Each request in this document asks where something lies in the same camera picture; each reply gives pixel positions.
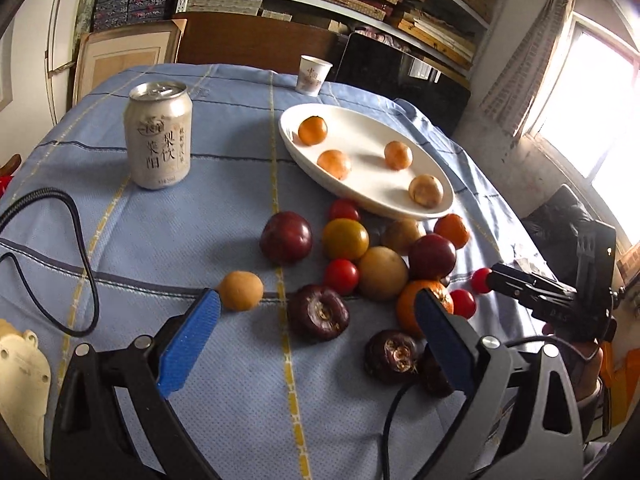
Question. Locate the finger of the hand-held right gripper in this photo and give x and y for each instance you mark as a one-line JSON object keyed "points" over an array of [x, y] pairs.
{"points": [[550, 307], [525, 277]]}

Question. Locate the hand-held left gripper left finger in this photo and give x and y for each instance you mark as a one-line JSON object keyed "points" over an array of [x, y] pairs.
{"points": [[192, 340]]}

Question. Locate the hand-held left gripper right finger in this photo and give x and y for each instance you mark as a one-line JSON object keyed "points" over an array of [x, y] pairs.
{"points": [[442, 345]]}

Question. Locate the red cherry tomato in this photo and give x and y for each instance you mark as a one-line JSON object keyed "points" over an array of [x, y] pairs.
{"points": [[462, 303], [344, 210], [480, 280], [341, 276]]}

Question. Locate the large orange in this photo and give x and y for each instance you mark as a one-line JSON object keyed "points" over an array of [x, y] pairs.
{"points": [[407, 310]]}

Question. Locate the small tan longan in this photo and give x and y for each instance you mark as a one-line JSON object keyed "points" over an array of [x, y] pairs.
{"points": [[241, 290]]}

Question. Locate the small orange mandarin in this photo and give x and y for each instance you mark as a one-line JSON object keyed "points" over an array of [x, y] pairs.
{"points": [[452, 230]]}

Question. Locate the dark red plum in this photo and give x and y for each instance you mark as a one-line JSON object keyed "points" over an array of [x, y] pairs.
{"points": [[286, 237], [432, 256]]}

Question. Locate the purple mangosteen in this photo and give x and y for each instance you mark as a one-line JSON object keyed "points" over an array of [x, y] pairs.
{"points": [[392, 357], [317, 312], [434, 375]]}

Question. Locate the white oval plate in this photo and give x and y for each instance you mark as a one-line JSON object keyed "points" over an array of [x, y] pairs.
{"points": [[360, 160]]}

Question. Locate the person's right hand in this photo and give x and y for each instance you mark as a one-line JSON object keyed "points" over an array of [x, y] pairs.
{"points": [[582, 367]]}

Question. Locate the black bag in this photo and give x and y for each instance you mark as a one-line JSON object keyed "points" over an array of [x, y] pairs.
{"points": [[560, 220]]}

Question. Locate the brown round fruit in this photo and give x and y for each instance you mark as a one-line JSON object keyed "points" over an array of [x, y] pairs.
{"points": [[403, 235]]}

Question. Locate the blue checked tablecloth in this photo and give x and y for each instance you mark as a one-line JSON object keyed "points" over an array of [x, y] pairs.
{"points": [[210, 210]]}

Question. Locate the tan orange round fruit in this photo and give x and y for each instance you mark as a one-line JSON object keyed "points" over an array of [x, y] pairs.
{"points": [[426, 190], [334, 164], [398, 155]]}

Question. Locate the window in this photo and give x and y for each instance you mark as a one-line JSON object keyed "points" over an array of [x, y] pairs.
{"points": [[590, 105]]}

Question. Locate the cream plastic object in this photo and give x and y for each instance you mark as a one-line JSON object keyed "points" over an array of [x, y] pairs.
{"points": [[20, 375]]}

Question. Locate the white drink can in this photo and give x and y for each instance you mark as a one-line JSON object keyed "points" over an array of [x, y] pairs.
{"points": [[159, 135]]}

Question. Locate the patterned curtain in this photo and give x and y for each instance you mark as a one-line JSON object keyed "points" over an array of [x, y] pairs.
{"points": [[535, 55]]}

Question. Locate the black glossy panel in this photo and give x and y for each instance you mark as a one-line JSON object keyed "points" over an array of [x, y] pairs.
{"points": [[400, 80]]}

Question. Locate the red object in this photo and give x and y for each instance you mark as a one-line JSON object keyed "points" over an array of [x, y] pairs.
{"points": [[6, 177]]}

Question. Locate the white paper cup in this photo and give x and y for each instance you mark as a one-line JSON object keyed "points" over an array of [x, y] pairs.
{"points": [[313, 76]]}

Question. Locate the light wooden framed board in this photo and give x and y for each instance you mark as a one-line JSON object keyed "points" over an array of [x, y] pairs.
{"points": [[125, 55]]}

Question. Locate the brown wooden board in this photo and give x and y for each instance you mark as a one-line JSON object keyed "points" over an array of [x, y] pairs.
{"points": [[250, 40]]}

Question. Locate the white metal shelf unit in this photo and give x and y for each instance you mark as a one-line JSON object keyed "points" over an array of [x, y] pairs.
{"points": [[350, 5]]}

